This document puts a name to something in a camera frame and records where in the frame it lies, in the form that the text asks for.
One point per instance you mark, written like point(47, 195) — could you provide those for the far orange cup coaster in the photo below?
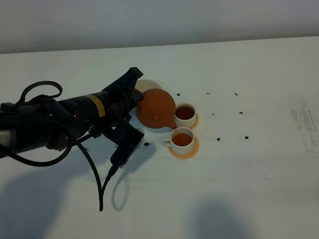
point(196, 122)

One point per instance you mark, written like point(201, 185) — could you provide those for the near white teacup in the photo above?
point(181, 141)

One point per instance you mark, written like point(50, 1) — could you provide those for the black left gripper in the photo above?
point(121, 97)

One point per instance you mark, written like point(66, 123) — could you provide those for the white teacup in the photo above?
point(181, 141)
point(185, 115)

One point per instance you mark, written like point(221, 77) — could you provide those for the far white teacup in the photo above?
point(185, 115)

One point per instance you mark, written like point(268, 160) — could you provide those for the orange cup coaster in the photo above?
point(196, 122)
point(189, 155)

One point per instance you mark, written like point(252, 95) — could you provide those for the brown clay teapot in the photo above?
point(156, 109)

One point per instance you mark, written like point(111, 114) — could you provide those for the beige round teapot coaster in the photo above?
point(143, 85)

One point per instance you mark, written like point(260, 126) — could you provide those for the near orange cup coaster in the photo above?
point(189, 155)

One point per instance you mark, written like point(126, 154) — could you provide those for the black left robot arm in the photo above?
point(46, 122)

